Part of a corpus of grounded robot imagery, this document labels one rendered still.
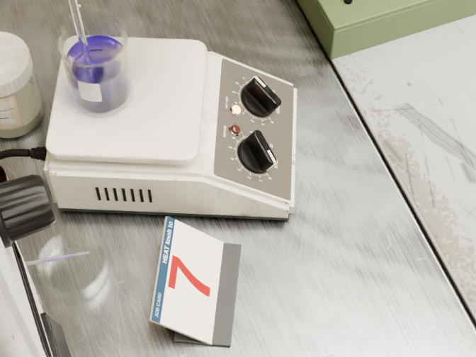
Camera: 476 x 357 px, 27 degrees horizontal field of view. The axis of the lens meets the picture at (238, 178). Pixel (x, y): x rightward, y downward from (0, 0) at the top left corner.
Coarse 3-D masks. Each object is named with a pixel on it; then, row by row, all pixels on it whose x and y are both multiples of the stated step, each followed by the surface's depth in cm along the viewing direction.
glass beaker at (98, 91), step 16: (96, 16) 75; (112, 16) 75; (64, 32) 74; (96, 32) 77; (112, 32) 76; (64, 48) 75; (64, 64) 74; (80, 64) 72; (96, 64) 72; (112, 64) 73; (128, 64) 76; (80, 80) 74; (96, 80) 74; (112, 80) 75; (128, 80) 77; (80, 96) 76; (96, 96) 76; (112, 96) 76; (128, 96) 78; (80, 112) 78; (96, 112) 77; (112, 112) 78
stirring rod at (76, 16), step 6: (72, 0) 69; (72, 6) 69; (78, 6) 69; (72, 12) 70; (78, 12) 70; (78, 18) 70; (78, 24) 71; (78, 30) 71; (78, 36) 72; (84, 36) 72; (84, 42) 73; (84, 48) 73; (84, 54) 74
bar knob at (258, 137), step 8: (248, 136) 81; (256, 136) 80; (240, 144) 80; (248, 144) 81; (256, 144) 80; (264, 144) 80; (240, 152) 80; (248, 152) 80; (256, 152) 80; (264, 152) 79; (272, 152) 80; (240, 160) 80; (248, 160) 80; (256, 160) 80; (264, 160) 80; (272, 160) 79; (248, 168) 80; (256, 168) 80; (264, 168) 80
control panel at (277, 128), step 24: (240, 72) 84; (240, 96) 83; (288, 96) 86; (240, 120) 82; (264, 120) 83; (288, 120) 85; (216, 144) 80; (288, 144) 84; (216, 168) 78; (240, 168) 80; (288, 168) 82; (288, 192) 81
